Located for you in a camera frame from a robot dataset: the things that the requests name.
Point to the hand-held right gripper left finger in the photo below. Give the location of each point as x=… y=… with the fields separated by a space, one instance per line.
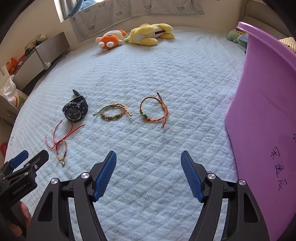
x=105 y=176

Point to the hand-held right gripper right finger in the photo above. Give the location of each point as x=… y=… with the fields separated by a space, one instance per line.
x=192 y=178

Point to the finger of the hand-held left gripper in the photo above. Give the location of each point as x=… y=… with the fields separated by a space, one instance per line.
x=37 y=160
x=19 y=158

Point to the black wrist watch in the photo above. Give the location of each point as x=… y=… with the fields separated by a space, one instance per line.
x=75 y=111

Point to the purple plastic bin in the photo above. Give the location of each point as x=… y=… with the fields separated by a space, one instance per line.
x=266 y=115

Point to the person's left hand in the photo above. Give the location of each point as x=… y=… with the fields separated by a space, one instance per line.
x=26 y=217

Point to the red round object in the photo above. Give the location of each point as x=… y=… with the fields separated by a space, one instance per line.
x=3 y=149

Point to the white plastic bag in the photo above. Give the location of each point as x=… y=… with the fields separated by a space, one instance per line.
x=11 y=92

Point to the light blue quilted bedspread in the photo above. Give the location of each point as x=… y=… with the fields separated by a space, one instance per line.
x=143 y=76

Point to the grey bedside cabinet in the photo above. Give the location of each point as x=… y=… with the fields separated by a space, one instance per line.
x=50 y=51

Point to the clutter on cabinet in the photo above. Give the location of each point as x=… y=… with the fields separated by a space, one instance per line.
x=34 y=45

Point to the orange white plush toy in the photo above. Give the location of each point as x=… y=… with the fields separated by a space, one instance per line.
x=111 y=40

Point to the blue plush pillow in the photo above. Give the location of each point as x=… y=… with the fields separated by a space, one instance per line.
x=243 y=41

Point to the yellow plush toy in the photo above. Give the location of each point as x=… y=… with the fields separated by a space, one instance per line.
x=143 y=34

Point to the green plush toy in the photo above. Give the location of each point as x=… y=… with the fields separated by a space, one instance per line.
x=232 y=36

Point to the grey curtain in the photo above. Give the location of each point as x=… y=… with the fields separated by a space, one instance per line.
x=62 y=9

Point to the yellow striped quilt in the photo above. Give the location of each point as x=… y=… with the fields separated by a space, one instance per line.
x=289 y=42

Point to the beige padded headboard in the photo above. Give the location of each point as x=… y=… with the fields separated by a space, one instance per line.
x=266 y=16

